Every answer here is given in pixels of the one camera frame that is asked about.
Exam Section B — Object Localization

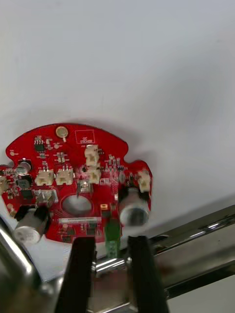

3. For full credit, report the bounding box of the steel tray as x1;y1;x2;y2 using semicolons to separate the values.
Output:
0;204;235;313

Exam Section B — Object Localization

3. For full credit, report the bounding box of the round red circuit board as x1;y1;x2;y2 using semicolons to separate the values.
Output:
0;123;153;260

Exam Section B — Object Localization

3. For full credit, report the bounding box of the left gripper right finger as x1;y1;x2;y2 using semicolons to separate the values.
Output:
127;235;170;313

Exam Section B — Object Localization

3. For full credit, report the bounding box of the white sheet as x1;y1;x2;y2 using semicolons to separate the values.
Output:
0;0;235;282

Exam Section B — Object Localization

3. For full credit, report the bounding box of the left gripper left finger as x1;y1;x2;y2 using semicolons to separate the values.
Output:
55;236;96;313

